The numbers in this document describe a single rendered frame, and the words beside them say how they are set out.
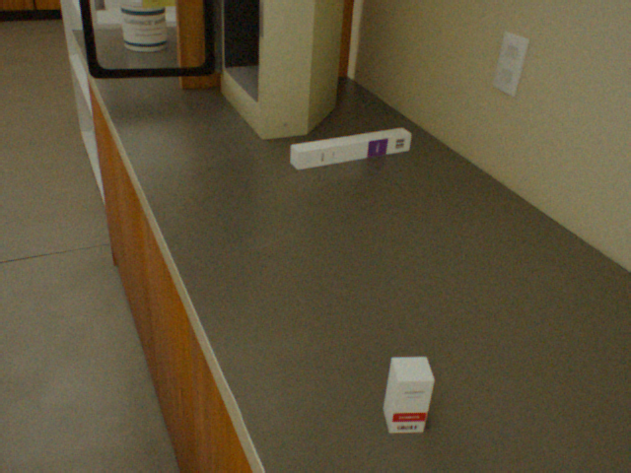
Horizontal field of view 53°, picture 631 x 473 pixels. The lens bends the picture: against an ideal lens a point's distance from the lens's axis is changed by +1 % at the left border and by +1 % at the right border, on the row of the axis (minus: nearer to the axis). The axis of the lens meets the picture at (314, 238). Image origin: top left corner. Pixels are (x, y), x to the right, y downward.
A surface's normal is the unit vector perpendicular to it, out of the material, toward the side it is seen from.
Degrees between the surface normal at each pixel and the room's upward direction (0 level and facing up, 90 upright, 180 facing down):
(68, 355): 0
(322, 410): 0
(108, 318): 0
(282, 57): 90
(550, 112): 90
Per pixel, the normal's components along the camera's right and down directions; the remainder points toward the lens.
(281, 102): 0.41, 0.51
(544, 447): 0.06, -0.85
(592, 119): -0.91, 0.17
